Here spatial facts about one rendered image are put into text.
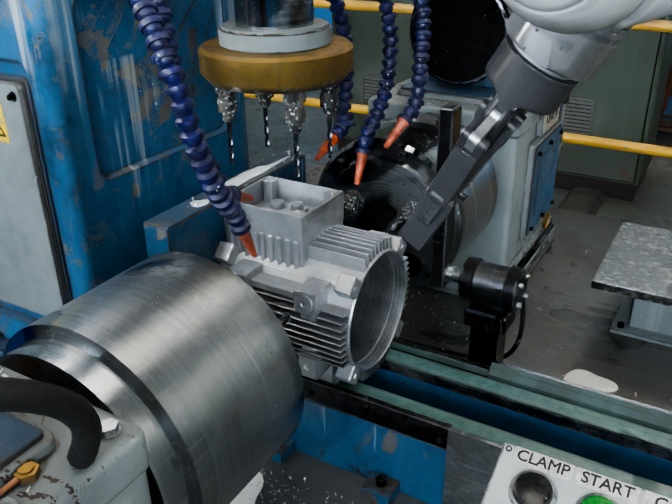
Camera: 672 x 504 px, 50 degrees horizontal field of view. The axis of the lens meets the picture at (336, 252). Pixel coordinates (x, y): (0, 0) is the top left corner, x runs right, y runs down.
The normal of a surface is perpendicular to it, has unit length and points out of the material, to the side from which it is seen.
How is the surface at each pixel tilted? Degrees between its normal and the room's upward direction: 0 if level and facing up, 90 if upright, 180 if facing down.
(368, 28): 90
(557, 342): 0
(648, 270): 0
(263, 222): 90
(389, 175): 90
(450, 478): 90
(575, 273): 0
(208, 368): 51
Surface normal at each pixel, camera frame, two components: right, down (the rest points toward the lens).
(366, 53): -0.50, 0.39
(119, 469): 0.87, 0.22
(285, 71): 0.16, 0.44
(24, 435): -0.01, -0.90
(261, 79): -0.10, 0.44
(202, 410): 0.76, -0.23
